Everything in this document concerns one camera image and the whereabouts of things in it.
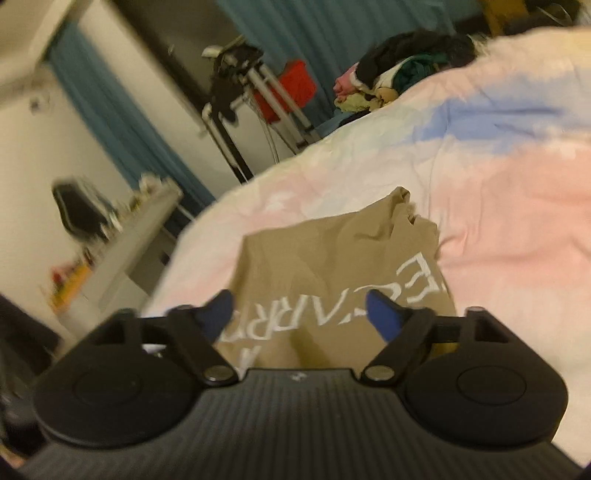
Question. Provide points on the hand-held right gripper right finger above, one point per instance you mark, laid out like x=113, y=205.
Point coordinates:
x=383, y=317

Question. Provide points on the green garment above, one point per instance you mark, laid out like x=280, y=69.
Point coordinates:
x=418, y=71

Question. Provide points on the wide blue curtain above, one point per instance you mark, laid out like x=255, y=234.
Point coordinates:
x=351, y=37

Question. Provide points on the brown paper bag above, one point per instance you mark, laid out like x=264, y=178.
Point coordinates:
x=503, y=16

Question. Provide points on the cream garment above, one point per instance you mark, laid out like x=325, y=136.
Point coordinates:
x=369, y=94

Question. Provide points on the black chair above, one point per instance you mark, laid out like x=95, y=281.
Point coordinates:
x=78, y=210

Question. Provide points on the pastel pink and blue blanket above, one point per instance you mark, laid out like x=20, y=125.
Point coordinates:
x=498, y=194

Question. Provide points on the tan t-shirt with white print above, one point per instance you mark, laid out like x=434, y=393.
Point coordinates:
x=332, y=258

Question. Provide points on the red bag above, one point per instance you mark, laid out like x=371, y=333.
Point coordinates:
x=288, y=90

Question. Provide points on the narrow blue curtain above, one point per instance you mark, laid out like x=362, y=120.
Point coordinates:
x=115, y=106

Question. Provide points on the black garment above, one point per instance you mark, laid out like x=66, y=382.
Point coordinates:
x=415, y=48

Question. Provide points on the white desk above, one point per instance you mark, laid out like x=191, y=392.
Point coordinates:
x=124, y=254

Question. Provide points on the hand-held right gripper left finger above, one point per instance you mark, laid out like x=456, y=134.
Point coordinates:
x=217, y=314

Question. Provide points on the silver tripod stand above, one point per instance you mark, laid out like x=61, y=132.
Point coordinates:
x=258, y=87

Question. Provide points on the pink garment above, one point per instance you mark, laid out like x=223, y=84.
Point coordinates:
x=345, y=83

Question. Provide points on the dark object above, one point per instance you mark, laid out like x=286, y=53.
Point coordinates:
x=21, y=364

